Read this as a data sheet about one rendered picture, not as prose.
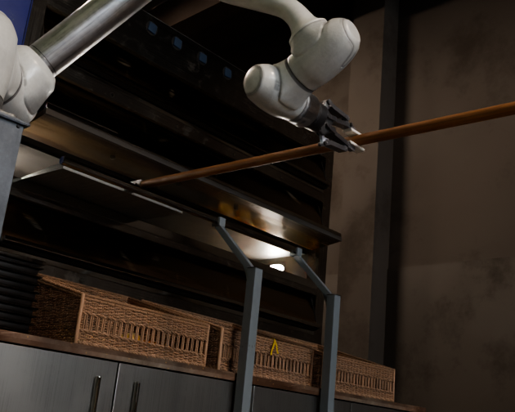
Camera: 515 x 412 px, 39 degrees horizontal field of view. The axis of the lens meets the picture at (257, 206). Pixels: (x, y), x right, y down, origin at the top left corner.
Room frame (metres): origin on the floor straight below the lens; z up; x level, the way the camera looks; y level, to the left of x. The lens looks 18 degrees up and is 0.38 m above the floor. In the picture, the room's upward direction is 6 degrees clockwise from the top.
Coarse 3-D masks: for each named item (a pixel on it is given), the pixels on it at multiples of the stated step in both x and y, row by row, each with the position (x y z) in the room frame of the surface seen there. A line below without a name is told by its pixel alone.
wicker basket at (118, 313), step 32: (64, 288) 2.19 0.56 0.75; (32, 320) 2.30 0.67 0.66; (64, 320) 2.18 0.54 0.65; (96, 320) 2.18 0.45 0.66; (128, 320) 2.26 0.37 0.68; (160, 320) 2.37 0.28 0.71; (192, 320) 2.47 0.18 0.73; (128, 352) 2.28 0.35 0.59; (160, 352) 2.38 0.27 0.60; (192, 352) 2.48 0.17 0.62
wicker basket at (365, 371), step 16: (320, 352) 3.01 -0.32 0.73; (320, 368) 3.01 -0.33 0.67; (336, 368) 3.07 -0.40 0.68; (352, 368) 3.16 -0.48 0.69; (368, 368) 3.25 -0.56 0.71; (384, 368) 3.33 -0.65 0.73; (320, 384) 3.00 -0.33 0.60; (336, 384) 3.07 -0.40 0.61; (352, 384) 3.16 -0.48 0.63; (368, 384) 3.25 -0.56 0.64; (384, 384) 3.34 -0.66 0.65; (384, 400) 3.33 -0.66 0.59
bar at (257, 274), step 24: (72, 168) 2.21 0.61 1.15; (144, 192) 2.41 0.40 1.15; (216, 216) 2.67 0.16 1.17; (264, 240) 2.88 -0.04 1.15; (336, 312) 2.88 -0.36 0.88; (336, 336) 2.89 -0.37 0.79; (240, 360) 2.54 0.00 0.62; (336, 360) 2.89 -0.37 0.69; (240, 384) 2.53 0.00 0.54; (240, 408) 2.52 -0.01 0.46
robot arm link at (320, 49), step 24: (240, 0) 1.52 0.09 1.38; (264, 0) 1.48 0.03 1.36; (288, 0) 1.46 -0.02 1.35; (288, 24) 1.49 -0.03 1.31; (312, 24) 1.43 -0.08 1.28; (336, 24) 1.41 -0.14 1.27; (312, 48) 1.44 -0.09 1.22; (336, 48) 1.42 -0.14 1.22; (312, 72) 1.47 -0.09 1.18; (336, 72) 1.48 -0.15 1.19
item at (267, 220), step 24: (48, 120) 2.39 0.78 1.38; (72, 120) 2.42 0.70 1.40; (48, 144) 2.57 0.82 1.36; (72, 144) 2.57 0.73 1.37; (96, 144) 2.57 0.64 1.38; (120, 144) 2.58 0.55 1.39; (120, 168) 2.78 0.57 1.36; (144, 168) 2.78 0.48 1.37; (168, 168) 2.78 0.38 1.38; (168, 192) 3.02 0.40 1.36; (192, 192) 3.02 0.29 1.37; (216, 192) 3.02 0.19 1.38; (240, 216) 3.29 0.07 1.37; (264, 216) 3.29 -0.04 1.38; (288, 216) 3.32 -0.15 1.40; (288, 240) 3.62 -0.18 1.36; (312, 240) 3.62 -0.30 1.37; (336, 240) 3.63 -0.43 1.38
